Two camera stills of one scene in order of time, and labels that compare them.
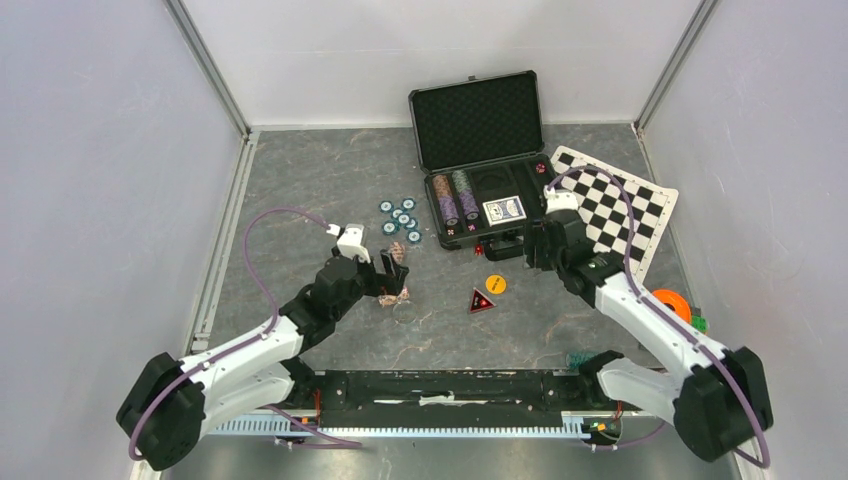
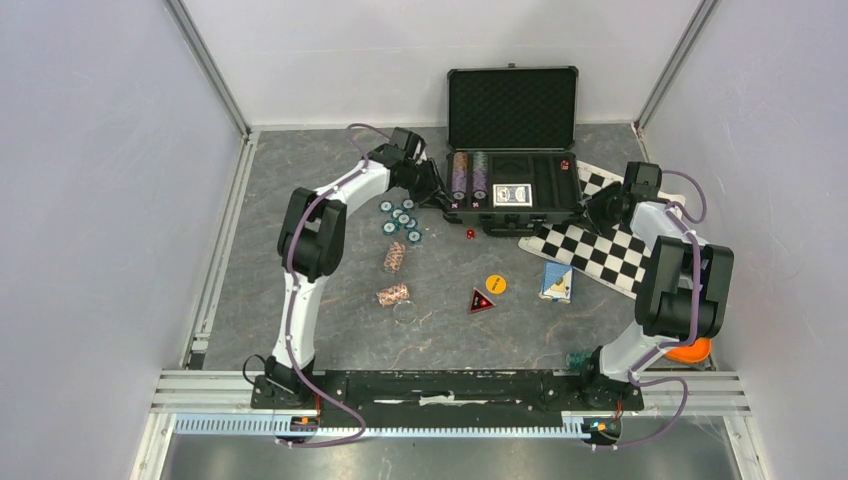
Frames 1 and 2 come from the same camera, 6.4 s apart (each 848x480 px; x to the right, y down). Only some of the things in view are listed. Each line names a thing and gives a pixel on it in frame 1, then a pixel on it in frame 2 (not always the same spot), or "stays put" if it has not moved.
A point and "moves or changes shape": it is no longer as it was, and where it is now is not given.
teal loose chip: (414, 236) stays put
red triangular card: (479, 301) stays put
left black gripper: (380, 283) → (432, 183)
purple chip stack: (469, 207) → (480, 184)
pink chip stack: (388, 300) stays put
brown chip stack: (442, 186) moves or changes shape
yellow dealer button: (495, 284) stays put
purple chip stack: (448, 208) → (459, 183)
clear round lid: (404, 312) stays put
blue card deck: (505, 210) → (512, 195)
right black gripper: (535, 235) → (592, 205)
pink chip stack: (397, 252) stays put
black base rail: (453, 398) stays put
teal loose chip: (390, 228) stays put
